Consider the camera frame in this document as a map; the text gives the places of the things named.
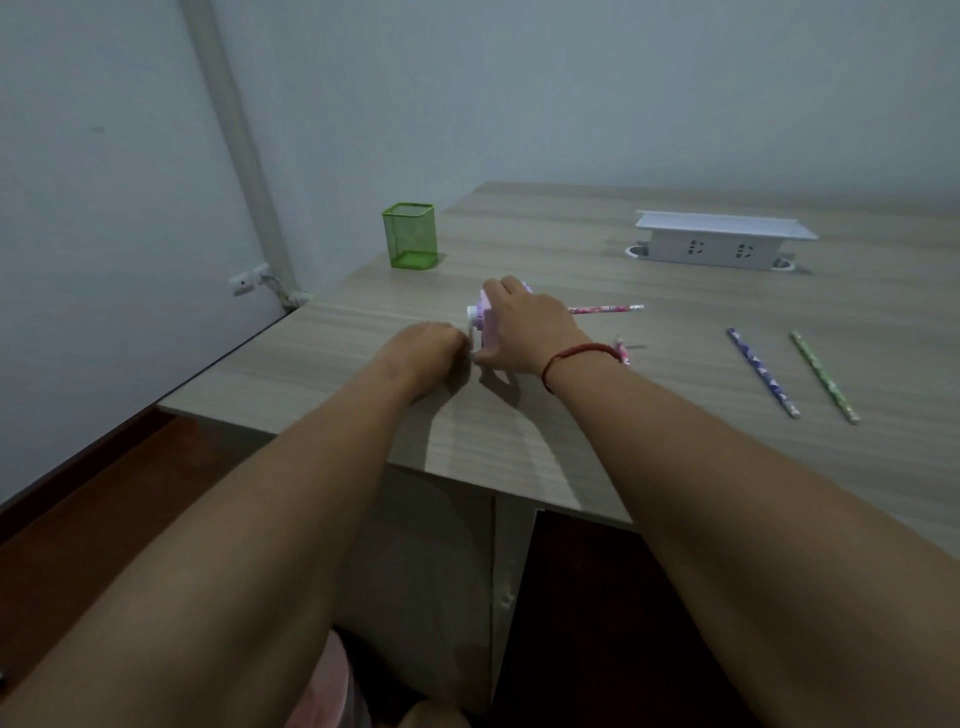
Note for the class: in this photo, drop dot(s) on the person's right hand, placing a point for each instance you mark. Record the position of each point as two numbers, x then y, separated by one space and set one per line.
529 330

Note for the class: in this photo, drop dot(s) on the person's left hand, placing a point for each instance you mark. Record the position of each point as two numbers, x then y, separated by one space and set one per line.
424 360

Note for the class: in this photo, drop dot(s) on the purple pencil sharpener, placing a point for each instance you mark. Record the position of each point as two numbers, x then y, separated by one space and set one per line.
480 322

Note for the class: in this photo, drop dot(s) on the pink floral pencil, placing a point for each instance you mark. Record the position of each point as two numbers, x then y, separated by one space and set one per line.
622 351
607 308

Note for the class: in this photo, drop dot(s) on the green mesh pen holder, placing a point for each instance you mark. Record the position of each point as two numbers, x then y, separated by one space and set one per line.
411 240

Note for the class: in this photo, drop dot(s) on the blue patterned pencil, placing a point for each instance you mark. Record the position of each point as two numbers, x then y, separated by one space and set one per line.
763 373

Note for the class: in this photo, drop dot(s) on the green patterned pencil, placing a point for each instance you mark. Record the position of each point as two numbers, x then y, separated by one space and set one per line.
823 377

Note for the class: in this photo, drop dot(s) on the person's left forearm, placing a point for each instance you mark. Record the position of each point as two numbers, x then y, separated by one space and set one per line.
247 570

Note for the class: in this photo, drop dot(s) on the person's right forearm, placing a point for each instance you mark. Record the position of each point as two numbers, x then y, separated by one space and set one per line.
750 540

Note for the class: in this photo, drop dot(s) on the person's pink clothing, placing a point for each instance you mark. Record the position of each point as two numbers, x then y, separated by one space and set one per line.
330 690

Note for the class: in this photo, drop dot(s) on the person's bare knee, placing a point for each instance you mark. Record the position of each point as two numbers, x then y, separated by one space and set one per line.
431 716

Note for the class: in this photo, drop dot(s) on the white desk socket box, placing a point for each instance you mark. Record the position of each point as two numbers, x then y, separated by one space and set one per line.
712 244

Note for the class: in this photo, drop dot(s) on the wooden desk cabinet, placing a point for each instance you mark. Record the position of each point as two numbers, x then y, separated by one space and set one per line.
435 570

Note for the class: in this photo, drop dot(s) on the white wall socket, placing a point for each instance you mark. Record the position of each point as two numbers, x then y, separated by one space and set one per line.
247 281

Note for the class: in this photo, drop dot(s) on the white wall pipe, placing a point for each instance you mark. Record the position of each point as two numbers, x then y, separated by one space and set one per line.
240 142

